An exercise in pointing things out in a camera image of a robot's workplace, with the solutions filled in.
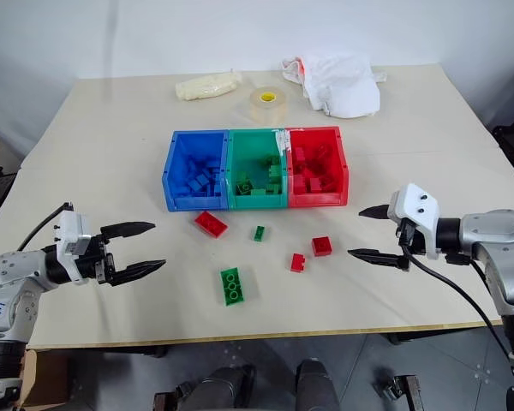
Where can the blue plastic bin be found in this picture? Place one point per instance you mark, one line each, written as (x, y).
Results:
(184, 201)

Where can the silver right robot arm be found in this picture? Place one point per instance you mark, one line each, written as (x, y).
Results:
(492, 240)

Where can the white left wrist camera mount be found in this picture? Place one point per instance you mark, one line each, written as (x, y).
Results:
(70, 233)

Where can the red plastic bin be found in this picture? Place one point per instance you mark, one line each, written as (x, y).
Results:
(319, 200)

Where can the long red building brick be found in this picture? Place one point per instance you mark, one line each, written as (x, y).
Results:
(210, 224)

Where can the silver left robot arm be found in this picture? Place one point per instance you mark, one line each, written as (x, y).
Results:
(8, 274)

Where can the green brick with open studs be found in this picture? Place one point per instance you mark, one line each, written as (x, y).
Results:
(243, 188)

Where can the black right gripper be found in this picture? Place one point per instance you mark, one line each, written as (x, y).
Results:
(413, 237)

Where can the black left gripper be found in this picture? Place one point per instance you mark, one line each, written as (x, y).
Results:
(90, 262)

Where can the long green building brick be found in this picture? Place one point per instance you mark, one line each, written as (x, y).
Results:
(232, 287)

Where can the black table caster foot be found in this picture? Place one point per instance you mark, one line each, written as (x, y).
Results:
(400, 391)

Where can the cream plastic bag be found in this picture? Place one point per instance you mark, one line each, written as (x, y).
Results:
(207, 85)

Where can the small green building brick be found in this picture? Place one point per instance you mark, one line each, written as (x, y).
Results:
(259, 233)

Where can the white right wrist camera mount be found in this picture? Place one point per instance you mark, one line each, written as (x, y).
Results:
(420, 210)

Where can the square red building brick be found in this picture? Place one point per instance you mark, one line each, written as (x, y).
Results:
(322, 246)

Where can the crumpled white cloth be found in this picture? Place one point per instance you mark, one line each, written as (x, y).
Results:
(342, 85)

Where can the blue building brick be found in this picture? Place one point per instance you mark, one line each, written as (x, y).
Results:
(217, 187)
(195, 186)

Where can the green plastic bin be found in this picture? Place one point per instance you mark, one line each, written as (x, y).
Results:
(259, 202)

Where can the small red building brick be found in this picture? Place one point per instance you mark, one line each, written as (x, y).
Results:
(297, 262)

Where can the clear tape roll yellow core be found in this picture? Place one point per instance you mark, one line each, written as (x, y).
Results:
(269, 105)

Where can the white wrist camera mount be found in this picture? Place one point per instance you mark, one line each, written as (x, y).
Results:
(70, 233)
(420, 210)

